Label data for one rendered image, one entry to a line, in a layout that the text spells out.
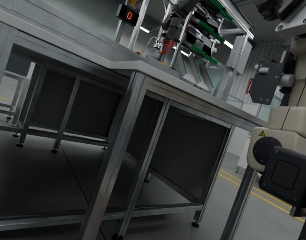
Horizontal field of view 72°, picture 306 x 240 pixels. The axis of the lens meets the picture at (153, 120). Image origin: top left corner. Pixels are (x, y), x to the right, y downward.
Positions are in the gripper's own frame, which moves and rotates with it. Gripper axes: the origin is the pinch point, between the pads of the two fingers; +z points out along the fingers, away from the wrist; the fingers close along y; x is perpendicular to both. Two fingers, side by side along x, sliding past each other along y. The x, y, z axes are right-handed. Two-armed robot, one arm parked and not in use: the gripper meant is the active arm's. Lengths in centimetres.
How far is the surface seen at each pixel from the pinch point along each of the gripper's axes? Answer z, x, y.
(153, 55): 2.7, -7.3, 2.6
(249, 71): -305, -464, -912
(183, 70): 3.4, -2.1, -20.0
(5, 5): 17, 7, 74
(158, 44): -34, -85, -55
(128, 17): -12.8, -18.6, 19.1
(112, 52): 15.2, 8.2, 34.8
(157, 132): 44.2, 14.9, 0.2
